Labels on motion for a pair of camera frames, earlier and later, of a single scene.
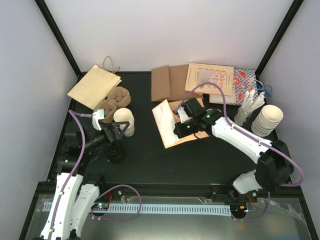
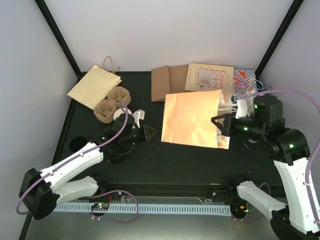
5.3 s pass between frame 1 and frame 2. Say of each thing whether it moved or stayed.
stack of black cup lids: stayed
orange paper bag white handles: moved
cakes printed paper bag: stayed
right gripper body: moved
